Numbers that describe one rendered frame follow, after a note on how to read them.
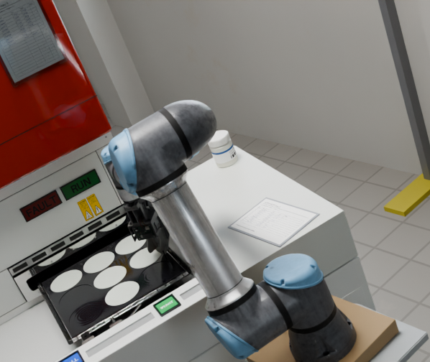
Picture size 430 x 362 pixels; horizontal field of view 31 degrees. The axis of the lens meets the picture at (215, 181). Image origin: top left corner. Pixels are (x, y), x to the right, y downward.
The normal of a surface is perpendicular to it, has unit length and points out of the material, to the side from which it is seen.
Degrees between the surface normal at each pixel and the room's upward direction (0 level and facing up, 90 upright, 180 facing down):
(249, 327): 68
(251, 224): 0
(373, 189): 0
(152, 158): 72
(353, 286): 90
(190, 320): 90
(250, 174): 0
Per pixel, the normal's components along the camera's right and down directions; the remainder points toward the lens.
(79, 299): -0.33, -0.83
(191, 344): 0.42, 0.30
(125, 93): 0.60, 0.18
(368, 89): -0.73, 0.54
